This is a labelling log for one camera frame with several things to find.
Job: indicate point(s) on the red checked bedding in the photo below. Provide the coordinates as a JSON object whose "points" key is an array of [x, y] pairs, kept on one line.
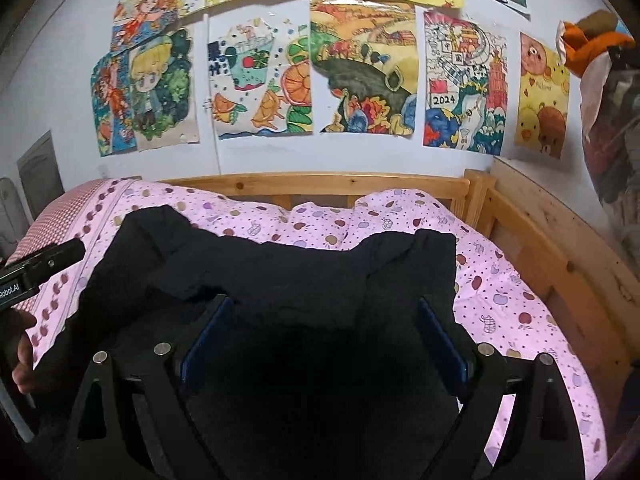
{"points": [[65, 210]]}

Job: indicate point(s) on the city and dragon drawing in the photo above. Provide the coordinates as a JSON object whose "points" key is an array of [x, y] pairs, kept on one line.
{"points": [[465, 85]]}

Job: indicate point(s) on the blond child drawing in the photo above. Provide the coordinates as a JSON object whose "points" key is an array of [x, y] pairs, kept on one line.
{"points": [[160, 90]]}

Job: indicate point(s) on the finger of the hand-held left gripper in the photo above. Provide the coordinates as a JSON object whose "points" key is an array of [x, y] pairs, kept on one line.
{"points": [[55, 257]]}

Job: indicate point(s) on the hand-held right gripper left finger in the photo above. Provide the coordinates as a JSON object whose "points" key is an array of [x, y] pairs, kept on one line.
{"points": [[202, 347]]}

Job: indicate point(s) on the clear plastic bag of bedding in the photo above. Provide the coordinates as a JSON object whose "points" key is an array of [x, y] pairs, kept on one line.
{"points": [[615, 125]]}

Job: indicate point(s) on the yellow bear drawing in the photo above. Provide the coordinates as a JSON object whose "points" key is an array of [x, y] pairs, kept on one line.
{"points": [[542, 100]]}

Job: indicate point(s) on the fruit juice drawing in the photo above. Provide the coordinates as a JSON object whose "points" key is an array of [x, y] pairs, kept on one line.
{"points": [[260, 80]]}

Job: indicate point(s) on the person's left hand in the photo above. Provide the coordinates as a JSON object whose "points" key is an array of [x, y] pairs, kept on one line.
{"points": [[25, 360]]}

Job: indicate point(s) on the black padded jacket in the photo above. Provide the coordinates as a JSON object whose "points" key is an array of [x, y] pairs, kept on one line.
{"points": [[300, 320]]}

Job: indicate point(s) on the pink fruit print bed sheet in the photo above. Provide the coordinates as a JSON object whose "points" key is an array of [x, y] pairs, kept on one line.
{"points": [[390, 215]]}

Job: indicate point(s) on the swimming girl drawing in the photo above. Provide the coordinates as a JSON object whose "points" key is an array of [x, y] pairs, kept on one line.
{"points": [[107, 110]]}

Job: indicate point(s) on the farm landscape drawing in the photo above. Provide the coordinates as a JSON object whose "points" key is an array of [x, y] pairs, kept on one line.
{"points": [[362, 65]]}

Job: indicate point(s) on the orange cloth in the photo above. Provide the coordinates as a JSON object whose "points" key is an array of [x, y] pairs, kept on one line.
{"points": [[585, 42]]}

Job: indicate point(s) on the orange-haired girl drawing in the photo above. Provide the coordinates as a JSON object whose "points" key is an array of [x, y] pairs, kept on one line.
{"points": [[147, 10]]}

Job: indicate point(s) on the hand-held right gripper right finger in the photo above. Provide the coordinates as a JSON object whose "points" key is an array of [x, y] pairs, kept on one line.
{"points": [[442, 342]]}

